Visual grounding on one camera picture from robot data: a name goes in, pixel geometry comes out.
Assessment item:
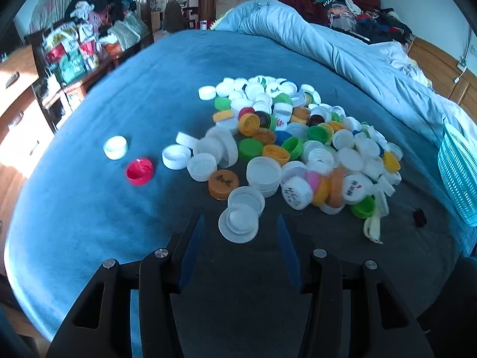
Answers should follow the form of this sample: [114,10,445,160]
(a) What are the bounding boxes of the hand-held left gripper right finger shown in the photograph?
[276,214,435,358]

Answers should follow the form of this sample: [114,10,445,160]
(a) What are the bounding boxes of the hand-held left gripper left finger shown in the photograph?
[47,213,206,358]

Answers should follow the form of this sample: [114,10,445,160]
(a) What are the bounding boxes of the wide translucent white cap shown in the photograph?
[218,207,259,244]

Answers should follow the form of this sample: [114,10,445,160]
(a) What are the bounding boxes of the pile of plastic bottle caps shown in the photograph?
[162,75,405,220]

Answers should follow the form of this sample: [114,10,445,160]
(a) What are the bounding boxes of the light blue perforated basket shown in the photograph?
[437,121,477,227]

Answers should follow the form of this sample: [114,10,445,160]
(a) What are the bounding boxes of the cream plastic clip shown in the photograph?
[363,190,390,245]

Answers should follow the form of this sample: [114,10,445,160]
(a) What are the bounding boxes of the single red bottle cap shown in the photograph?
[126,158,154,186]

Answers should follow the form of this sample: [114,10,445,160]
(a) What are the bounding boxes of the single white bottle cap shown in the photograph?
[103,135,128,161]

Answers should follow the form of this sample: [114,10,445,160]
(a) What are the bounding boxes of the light blue duvet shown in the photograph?
[214,0,477,146]

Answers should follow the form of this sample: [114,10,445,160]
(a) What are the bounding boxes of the wooden dresser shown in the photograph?
[0,47,56,239]

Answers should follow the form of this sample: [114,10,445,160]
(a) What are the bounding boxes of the white crumpled bedsheet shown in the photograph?
[369,41,433,88]

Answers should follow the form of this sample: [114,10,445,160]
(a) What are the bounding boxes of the heap of printed shopping bags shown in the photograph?
[43,22,105,83]

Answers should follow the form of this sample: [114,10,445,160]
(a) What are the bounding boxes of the dark chair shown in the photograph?
[164,0,185,32]

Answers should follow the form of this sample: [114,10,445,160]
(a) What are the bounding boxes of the wooden headboard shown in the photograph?
[408,36,477,109]

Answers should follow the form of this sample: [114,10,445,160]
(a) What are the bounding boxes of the heap of mixed clothes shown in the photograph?
[324,0,414,43]

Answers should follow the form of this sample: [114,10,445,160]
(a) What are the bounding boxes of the wooden door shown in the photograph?
[136,0,151,34]

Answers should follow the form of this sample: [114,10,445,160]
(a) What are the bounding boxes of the dark red blanket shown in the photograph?
[264,0,329,27]

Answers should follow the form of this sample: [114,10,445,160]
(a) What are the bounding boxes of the heap of dark clothes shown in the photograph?
[65,0,144,32]

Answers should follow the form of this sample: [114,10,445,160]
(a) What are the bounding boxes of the black television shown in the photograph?
[0,18,23,58]

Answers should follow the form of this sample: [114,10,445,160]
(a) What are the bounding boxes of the pink printed round panel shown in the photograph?
[30,0,88,34]

